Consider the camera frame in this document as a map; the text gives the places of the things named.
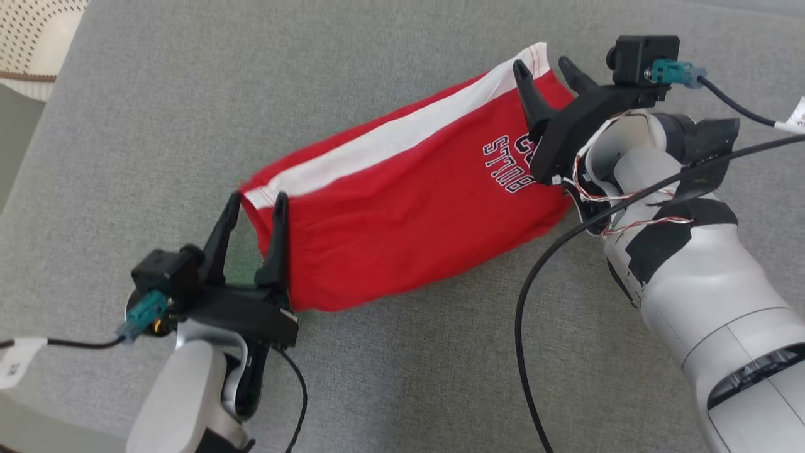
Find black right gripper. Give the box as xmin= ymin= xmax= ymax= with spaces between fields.
xmin=513 ymin=57 xmax=670 ymax=186

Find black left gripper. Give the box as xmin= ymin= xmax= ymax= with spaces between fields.
xmin=179 ymin=192 xmax=299 ymax=348

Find red Bulls print shorts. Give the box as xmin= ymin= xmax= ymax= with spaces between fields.
xmin=239 ymin=42 xmax=576 ymax=313

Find cream perforated laundry basket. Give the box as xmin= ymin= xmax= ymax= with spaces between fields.
xmin=0 ymin=0 xmax=89 ymax=101

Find teal left cable connector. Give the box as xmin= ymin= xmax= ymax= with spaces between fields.
xmin=116 ymin=291 xmax=170 ymax=344

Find teal cable connector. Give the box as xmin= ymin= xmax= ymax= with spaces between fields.
xmin=116 ymin=291 xmax=170 ymax=344
xmin=650 ymin=59 xmax=706 ymax=89

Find teal right cable connector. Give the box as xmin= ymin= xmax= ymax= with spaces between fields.
xmin=650 ymin=59 xmax=706 ymax=89

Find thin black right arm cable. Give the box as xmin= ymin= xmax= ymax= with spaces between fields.
xmin=514 ymin=75 xmax=805 ymax=453

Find white cable tag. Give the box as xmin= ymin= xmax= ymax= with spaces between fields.
xmin=775 ymin=96 xmax=805 ymax=134
xmin=0 ymin=338 xmax=48 ymax=389

